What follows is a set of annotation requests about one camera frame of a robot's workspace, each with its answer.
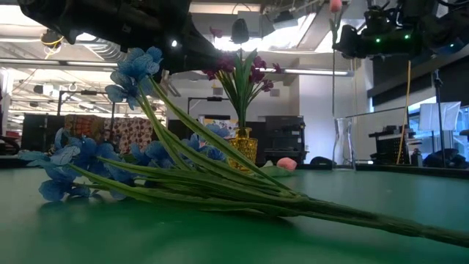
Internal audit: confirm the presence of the corrugated silver duct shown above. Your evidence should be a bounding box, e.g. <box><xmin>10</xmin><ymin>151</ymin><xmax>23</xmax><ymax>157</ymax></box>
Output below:
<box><xmin>75</xmin><ymin>34</ymin><xmax>128</xmax><ymax>62</ymax></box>

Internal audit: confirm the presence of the magenta artificial flower bunch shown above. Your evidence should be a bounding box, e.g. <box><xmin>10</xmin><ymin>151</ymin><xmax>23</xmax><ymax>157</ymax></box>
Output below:
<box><xmin>202</xmin><ymin>54</ymin><xmax>245</xmax><ymax>129</ymax></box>
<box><xmin>208</xmin><ymin>26</ymin><xmax>284</xmax><ymax>129</ymax></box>

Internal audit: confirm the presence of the black tripod pole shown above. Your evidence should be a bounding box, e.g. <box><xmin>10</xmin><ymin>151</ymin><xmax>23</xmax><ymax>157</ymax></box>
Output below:
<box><xmin>432</xmin><ymin>69</ymin><xmax>448</xmax><ymax>168</ymax></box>

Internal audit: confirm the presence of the green table mat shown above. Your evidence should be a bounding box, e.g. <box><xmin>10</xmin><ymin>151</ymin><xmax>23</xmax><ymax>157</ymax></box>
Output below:
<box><xmin>0</xmin><ymin>166</ymin><xmax>469</xmax><ymax>264</ymax></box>

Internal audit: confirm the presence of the white panel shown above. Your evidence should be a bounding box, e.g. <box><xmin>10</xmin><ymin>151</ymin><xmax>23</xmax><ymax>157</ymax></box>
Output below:
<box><xmin>418</xmin><ymin>101</ymin><xmax>462</xmax><ymax>132</ymax></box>

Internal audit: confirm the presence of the black bag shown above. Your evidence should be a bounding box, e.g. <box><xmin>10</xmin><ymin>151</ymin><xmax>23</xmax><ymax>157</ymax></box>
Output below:
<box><xmin>423</xmin><ymin>147</ymin><xmax>469</xmax><ymax>169</ymax></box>

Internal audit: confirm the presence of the long ceiling lamp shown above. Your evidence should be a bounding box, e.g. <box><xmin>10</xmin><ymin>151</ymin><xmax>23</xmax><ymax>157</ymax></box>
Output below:
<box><xmin>281</xmin><ymin>67</ymin><xmax>349</xmax><ymax>77</ymax></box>
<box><xmin>0</xmin><ymin>58</ymin><xmax>120</xmax><ymax>69</ymax></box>

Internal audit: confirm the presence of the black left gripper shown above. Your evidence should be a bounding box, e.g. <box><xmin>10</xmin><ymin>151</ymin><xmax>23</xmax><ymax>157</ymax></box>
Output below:
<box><xmin>120</xmin><ymin>0</ymin><xmax>235</xmax><ymax>73</ymax></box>

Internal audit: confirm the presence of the orange patterned cloth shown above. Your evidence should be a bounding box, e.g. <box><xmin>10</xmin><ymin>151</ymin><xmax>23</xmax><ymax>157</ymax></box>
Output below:
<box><xmin>64</xmin><ymin>114</ymin><xmax>106</xmax><ymax>142</ymax></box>

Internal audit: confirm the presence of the black ceiling device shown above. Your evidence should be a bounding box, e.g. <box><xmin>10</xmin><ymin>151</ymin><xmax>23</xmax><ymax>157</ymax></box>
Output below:
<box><xmin>39</xmin><ymin>28</ymin><xmax>66</xmax><ymax>59</ymax></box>

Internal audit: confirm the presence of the black gantry frame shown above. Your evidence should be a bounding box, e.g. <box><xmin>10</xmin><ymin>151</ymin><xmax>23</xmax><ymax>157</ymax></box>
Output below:
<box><xmin>187</xmin><ymin>96</ymin><xmax>230</xmax><ymax>115</ymax></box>

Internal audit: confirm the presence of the clear glass vase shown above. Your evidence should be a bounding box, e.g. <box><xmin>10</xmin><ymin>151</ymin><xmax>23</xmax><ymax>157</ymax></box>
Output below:
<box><xmin>332</xmin><ymin>117</ymin><xmax>357</xmax><ymax>170</ymax></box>

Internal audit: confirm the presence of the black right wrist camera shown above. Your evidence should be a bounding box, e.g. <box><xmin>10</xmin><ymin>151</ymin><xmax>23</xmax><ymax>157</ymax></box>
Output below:
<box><xmin>363</xmin><ymin>3</ymin><xmax>390</xmax><ymax>27</ymax></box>

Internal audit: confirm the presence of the colourful poster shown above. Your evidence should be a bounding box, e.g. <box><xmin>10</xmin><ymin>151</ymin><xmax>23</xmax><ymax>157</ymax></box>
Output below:
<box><xmin>199</xmin><ymin>116</ymin><xmax>239</xmax><ymax>139</ymax></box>

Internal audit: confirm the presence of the black artificial tulip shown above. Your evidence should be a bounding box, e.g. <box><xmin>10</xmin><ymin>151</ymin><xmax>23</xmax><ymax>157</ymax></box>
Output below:
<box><xmin>229</xmin><ymin>18</ymin><xmax>251</xmax><ymax>74</ymax></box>

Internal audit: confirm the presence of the blue artificial flower bunch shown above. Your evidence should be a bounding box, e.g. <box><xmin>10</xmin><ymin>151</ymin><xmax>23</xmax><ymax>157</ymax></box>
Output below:
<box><xmin>18</xmin><ymin>46</ymin><xmax>469</xmax><ymax>249</ymax></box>

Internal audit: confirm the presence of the black appliance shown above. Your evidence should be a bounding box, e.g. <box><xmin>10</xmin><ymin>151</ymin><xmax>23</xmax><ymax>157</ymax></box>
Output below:
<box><xmin>263</xmin><ymin>115</ymin><xmax>309</xmax><ymax>164</ymax></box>

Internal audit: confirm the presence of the black equipment crate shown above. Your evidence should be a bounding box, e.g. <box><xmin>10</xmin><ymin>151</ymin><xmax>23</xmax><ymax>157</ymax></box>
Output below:
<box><xmin>369</xmin><ymin>124</ymin><xmax>411</xmax><ymax>166</ymax></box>

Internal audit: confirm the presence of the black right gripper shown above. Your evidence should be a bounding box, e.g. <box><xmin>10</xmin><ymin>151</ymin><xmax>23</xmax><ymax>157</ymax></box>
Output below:
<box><xmin>332</xmin><ymin>23</ymin><xmax>422</xmax><ymax>59</ymax></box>

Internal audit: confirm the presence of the yellow hanging cord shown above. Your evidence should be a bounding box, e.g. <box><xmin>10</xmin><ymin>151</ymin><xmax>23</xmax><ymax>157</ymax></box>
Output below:
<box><xmin>396</xmin><ymin>60</ymin><xmax>412</xmax><ymax>166</ymax></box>

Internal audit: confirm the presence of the yellow glass vase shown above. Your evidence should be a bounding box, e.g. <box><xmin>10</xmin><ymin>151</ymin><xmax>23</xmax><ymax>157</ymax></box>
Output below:
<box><xmin>227</xmin><ymin>127</ymin><xmax>259</xmax><ymax>173</ymax></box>

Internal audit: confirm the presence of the dotted patterned cloth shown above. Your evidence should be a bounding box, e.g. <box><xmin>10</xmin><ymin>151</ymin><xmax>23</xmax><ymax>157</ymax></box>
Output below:
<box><xmin>103</xmin><ymin>117</ymin><xmax>155</xmax><ymax>153</ymax></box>

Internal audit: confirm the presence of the black cabinet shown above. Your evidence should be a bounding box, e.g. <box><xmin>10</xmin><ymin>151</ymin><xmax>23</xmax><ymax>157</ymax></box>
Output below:
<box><xmin>21</xmin><ymin>114</ymin><xmax>67</xmax><ymax>153</ymax></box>

